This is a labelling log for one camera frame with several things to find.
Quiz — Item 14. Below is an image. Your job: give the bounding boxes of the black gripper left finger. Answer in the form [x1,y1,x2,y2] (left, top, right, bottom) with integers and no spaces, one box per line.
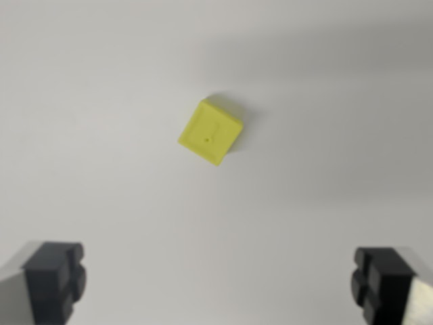
[0,240,88,325]

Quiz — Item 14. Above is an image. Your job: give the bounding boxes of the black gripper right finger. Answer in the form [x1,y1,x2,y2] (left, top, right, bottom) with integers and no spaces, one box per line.
[350,246,433,325]

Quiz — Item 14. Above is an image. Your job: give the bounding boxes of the yellow cube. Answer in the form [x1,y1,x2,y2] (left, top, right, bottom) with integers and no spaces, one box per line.
[177,98,245,168]

